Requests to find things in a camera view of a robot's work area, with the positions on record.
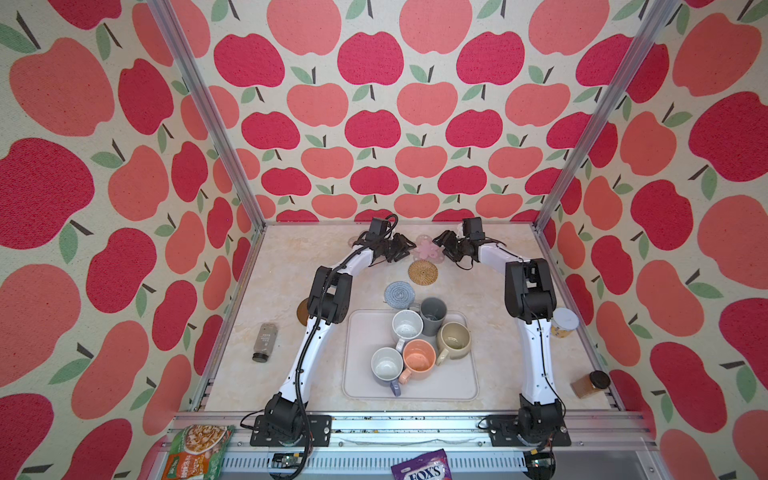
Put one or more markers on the white lid glass jar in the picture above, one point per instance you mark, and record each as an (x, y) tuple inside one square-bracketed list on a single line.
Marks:
[(564, 322)]

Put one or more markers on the orange mug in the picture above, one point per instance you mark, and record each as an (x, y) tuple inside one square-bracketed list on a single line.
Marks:
[(419, 358)]

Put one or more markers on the black lid spice jar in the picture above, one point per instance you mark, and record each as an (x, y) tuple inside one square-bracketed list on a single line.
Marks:
[(590, 384)]

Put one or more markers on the white mug purple handle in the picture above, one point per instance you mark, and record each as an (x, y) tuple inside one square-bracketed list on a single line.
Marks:
[(387, 365)]

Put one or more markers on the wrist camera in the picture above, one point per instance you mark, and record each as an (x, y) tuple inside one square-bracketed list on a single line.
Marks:
[(378, 230), (473, 229)]

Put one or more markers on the beige mug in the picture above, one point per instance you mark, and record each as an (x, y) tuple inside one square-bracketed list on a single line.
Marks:
[(454, 342)]

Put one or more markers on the aluminium front rail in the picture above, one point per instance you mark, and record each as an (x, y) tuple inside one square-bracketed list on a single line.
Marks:
[(606, 443)]

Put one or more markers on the left aluminium frame post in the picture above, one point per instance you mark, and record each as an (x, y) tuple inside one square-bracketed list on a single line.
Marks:
[(173, 34)]

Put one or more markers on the white mug upper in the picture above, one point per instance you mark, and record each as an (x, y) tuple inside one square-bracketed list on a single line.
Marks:
[(406, 325)]

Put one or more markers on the grey round woven coaster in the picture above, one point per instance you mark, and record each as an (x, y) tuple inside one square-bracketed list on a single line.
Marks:
[(399, 295)]

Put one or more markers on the tan round rattan coaster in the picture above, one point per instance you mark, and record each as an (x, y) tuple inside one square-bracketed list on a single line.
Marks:
[(423, 272)]

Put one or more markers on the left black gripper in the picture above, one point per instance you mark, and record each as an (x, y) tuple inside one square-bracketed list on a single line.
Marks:
[(400, 249)]

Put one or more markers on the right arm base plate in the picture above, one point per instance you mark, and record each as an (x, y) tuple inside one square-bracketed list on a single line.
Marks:
[(509, 431)]

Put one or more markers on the green snack bag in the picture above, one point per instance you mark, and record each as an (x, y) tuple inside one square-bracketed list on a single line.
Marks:
[(198, 452)]

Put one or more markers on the aluminium frame post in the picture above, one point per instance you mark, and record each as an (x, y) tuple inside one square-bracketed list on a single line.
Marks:
[(654, 22), (173, 34)]

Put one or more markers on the right aluminium frame post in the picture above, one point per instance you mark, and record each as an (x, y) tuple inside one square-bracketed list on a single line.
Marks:
[(654, 22)]

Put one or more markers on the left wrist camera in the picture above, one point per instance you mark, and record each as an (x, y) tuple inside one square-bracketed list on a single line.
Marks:
[(378, 230)]

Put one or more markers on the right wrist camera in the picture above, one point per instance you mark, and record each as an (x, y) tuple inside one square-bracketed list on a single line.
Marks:
[(473, 229)]

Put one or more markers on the dark grey mug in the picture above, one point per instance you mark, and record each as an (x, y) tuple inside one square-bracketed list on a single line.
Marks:
[(432, 311)]

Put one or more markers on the purple Fox's candy bag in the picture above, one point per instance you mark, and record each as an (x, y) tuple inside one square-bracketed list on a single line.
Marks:
[(428, 466)]

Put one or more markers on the grey spice bottle lying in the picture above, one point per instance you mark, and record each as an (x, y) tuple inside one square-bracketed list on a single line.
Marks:
[(265, 342)]

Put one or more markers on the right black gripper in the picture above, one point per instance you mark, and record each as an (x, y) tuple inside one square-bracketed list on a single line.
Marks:
[(444, 239)]

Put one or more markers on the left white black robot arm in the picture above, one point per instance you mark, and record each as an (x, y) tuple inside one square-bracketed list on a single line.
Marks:
[(285, 417)]

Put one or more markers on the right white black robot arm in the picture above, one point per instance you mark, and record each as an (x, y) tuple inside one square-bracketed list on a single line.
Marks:
[(530, 299)]

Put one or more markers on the white plastic tray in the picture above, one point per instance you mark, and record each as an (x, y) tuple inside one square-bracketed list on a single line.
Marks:
[(370, 330)]

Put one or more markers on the brown round wooden coaster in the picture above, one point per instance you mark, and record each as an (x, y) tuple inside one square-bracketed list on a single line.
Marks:
[(302, 312)]

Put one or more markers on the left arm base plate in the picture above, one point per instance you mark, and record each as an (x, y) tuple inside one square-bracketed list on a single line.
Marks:
[(312, 431)]

